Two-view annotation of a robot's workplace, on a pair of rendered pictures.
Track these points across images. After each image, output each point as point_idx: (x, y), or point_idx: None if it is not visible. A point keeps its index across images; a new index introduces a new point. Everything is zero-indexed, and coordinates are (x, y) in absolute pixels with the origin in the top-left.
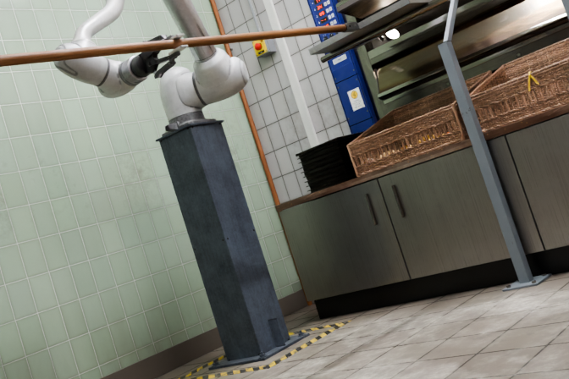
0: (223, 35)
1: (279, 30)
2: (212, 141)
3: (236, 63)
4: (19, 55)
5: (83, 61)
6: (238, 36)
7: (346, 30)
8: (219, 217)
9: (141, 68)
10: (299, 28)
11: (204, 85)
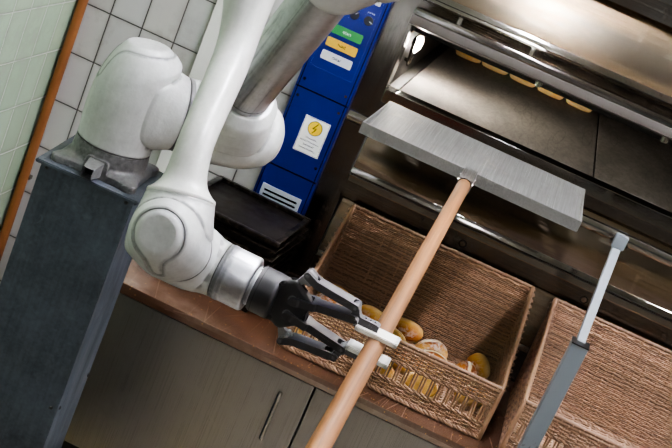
0: (409, 297)
1: (438, 238)
2: None
3: (279, 137)
4: None
5: (192, 266)
6: (416, 288)
7: None
8: (71, 372)
9: (268, 311)
10: (448, 221)
11: None
